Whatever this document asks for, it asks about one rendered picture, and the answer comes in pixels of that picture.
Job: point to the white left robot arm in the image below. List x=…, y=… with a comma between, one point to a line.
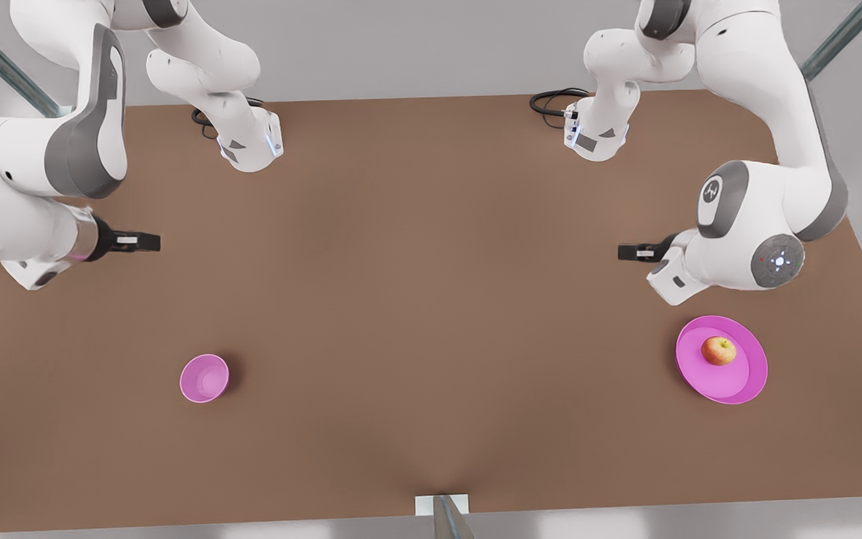
x=768, y=150

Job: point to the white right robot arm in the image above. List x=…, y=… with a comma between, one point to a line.
x=94, y=127

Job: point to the red yellow apple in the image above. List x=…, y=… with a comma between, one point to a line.
x=718, y=350

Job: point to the pink plate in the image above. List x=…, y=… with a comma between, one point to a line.
x=730, y=378

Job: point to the pink bowl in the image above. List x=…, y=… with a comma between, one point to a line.
x=204, y=379

